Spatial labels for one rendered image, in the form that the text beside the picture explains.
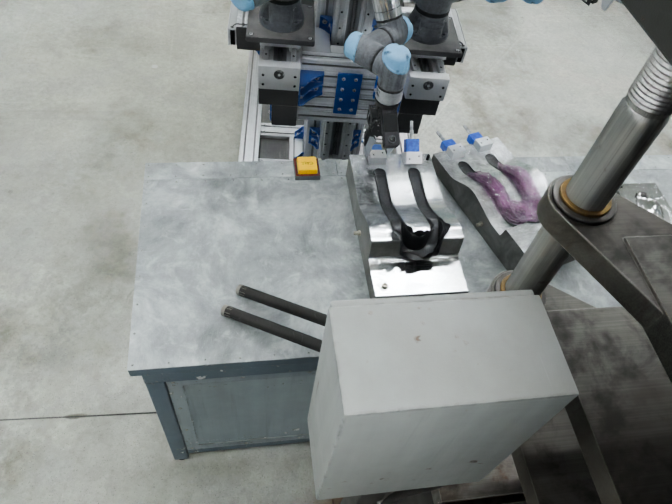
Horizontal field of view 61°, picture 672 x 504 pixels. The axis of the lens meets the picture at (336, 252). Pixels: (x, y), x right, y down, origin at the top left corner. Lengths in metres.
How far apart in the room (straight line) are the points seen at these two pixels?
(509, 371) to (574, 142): 2.96
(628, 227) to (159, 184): 1.33
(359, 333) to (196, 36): 3.28
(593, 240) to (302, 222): 1.02
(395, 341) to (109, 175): 2.42
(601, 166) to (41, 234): 2.44
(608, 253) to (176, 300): 1.07
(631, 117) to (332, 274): 1.01
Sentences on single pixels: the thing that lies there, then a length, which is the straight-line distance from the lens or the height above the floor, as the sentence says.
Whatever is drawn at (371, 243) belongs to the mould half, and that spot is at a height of 0.93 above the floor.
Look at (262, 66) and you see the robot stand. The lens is 1.92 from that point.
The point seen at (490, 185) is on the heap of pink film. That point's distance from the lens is 1.77.
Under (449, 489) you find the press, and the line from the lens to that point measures 1.42.
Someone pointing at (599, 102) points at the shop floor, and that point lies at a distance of 4.05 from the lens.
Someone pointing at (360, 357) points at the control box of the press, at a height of 1.47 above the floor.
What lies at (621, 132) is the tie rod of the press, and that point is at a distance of 0.79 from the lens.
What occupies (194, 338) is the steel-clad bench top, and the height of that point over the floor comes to 0.80.
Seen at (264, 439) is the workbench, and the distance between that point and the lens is 2.08.
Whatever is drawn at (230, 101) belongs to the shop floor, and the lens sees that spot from 3.36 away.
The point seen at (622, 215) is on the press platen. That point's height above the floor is 1.54.
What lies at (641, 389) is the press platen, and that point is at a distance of 1.07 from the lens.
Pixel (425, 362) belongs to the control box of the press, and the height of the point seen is 1.47.
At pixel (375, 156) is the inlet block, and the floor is 0.92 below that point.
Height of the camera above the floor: 2.10
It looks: 53 degrees down
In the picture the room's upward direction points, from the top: 10 degrees clockwise
